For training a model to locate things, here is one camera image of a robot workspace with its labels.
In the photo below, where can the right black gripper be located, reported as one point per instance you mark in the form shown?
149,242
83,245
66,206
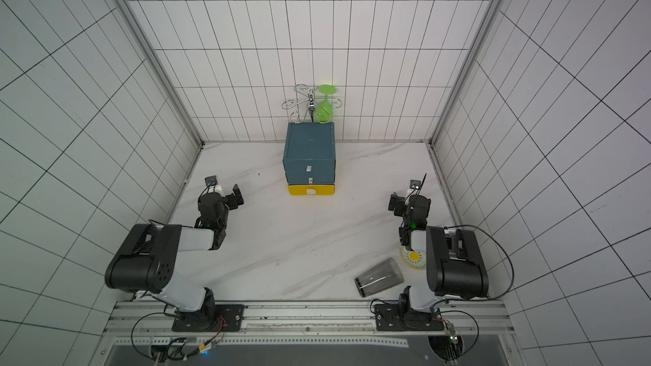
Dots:
402,204

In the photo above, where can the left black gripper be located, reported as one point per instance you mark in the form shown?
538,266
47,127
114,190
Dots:
230,198

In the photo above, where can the dark transparent cup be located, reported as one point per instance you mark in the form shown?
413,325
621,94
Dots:
383,276

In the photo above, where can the teal yellow drawer cabinet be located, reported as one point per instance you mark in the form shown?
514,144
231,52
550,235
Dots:
309,159

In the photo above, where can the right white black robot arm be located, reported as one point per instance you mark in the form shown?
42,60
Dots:
453,264

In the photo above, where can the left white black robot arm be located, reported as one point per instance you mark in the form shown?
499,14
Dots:
146,261

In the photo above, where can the patterned yellow blue plate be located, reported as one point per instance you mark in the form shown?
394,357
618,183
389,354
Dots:
414,260

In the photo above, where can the green plastic goblet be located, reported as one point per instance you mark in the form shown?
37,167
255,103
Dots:
324,111

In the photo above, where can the metal cup rack stand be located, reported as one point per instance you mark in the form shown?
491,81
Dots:
302,107

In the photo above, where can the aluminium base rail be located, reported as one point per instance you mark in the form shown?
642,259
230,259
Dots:
376,332

